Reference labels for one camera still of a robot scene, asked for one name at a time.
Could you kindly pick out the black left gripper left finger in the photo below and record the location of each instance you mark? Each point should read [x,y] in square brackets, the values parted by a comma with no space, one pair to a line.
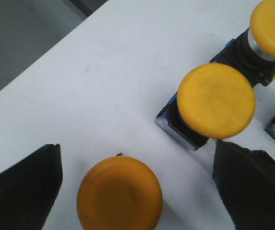
[29,189]

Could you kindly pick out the yellow mushroom push button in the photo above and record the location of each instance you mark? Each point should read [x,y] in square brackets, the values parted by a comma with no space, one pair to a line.
[213,101]
[253,52]
[119,193]

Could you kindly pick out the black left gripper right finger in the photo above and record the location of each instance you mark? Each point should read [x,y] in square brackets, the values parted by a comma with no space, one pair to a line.
[245,180]

